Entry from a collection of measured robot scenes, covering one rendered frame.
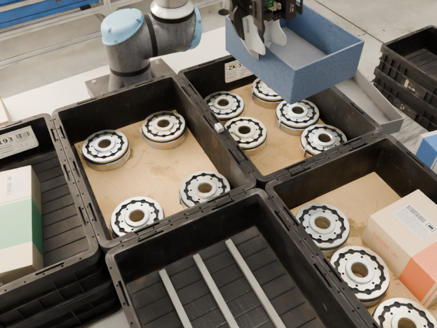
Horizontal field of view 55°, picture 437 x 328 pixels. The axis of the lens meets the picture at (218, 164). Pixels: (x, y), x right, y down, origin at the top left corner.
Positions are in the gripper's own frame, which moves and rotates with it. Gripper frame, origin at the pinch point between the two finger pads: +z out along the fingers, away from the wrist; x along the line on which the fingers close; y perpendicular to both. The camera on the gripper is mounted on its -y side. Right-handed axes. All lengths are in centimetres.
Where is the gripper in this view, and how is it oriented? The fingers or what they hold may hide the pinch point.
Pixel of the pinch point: (257, 49)
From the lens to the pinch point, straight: 74.8
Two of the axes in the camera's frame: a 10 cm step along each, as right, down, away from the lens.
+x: 8.7, -4.3, 2.4
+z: 1.0, 6.4, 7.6
